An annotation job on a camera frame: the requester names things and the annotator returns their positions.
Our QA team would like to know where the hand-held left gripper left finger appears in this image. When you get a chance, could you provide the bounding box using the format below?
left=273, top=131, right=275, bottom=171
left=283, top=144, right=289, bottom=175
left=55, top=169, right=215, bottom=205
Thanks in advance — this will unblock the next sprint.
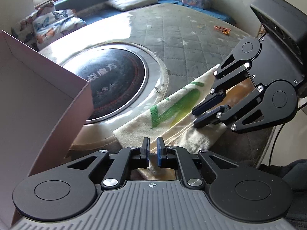
left=67, top=137, right=151, bottom=190

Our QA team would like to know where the round black induction cooktop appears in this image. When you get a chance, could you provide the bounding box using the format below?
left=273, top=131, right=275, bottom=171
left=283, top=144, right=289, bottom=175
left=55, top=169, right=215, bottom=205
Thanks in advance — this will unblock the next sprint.
left=61, top=42, right=166, bottom=125

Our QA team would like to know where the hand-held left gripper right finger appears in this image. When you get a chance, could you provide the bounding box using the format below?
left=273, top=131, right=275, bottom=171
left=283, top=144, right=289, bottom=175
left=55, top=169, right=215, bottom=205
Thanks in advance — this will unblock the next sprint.
left=156, top=136, right=240, bottom=189

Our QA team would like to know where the white pillow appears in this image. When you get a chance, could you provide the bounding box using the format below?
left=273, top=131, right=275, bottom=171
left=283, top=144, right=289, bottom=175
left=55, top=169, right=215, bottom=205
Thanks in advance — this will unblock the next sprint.
left=104, top=0, right=159, bottom=11

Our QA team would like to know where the pink cardboard box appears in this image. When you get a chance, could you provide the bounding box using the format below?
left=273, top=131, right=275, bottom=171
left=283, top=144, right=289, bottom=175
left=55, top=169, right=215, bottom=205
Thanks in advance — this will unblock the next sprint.
left=0, top=30, right=94, bottom=228

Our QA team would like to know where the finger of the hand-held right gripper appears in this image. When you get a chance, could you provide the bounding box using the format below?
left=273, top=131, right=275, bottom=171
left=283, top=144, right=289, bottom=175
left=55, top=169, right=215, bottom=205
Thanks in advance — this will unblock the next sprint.
left=192, top=53, right=252, bottom=116
left=194, top=85, right=272, bottom=135

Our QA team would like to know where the cream canvas shopping bag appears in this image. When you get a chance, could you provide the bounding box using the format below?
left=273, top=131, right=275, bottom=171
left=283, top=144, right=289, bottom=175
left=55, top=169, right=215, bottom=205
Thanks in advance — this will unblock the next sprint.
left=112, top=63, right=256, bottom=181

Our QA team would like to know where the black cable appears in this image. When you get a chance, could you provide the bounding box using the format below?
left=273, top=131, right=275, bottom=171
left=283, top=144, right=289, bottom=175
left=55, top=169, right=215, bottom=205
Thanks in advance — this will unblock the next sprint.
left=268, top=123, right=286, bottom=166

